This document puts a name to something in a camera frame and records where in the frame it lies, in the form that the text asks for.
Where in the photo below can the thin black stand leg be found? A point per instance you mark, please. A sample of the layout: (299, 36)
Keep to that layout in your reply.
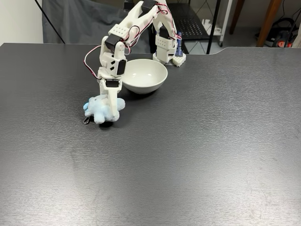
(50, 22)

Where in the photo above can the black red vacuum cleaner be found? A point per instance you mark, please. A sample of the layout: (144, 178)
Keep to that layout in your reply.
(282, 35)

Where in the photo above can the small black camera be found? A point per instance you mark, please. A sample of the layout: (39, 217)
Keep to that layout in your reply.
(127, 5)

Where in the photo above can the white ceramic bowl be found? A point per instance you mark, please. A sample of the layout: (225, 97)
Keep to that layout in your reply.
(145, 70)

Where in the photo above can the skyblue plush doll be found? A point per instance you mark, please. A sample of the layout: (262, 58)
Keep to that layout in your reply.
(98, 108)

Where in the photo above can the blue table clamp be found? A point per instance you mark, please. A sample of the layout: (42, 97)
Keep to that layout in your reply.
(179, 50)

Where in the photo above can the thick wooden furniture leg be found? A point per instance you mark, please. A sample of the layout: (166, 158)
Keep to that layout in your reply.
(269, 23)

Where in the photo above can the black metal rack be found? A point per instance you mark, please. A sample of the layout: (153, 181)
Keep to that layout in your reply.
(195, 28)

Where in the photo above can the small white plastic part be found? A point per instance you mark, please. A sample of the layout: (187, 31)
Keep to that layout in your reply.
(217, 30)

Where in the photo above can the gray cloth backdrop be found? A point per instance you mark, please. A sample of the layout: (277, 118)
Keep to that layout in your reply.
(82, 23)

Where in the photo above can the slim wooden furniture leg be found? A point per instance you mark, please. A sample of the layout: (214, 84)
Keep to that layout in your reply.
(236, 16)

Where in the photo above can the white cart frame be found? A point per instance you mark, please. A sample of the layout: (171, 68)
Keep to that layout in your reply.
(225, 18)

